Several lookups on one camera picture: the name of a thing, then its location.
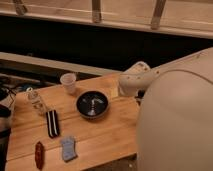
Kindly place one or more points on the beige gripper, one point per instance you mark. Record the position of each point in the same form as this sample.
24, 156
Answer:
138, 77

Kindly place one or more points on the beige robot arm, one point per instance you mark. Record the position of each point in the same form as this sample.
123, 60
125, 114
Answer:
175, 121

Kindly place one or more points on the black round bowl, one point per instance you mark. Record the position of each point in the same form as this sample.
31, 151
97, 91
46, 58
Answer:
92, 104

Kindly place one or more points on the translucent plastic cup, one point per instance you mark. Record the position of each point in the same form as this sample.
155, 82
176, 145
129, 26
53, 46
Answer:
68, 81

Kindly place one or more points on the wooden bracket right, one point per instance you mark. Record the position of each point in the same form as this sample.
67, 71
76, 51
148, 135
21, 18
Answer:
157, 14

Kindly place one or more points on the wooden bracket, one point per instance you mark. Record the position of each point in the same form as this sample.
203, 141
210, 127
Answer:
19, 7
157, 14
96, 11

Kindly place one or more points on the wooden bracket middle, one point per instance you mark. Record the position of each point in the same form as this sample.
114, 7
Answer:
96, 11

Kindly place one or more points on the wooden bracket left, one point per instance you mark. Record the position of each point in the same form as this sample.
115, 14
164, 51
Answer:
19, 7

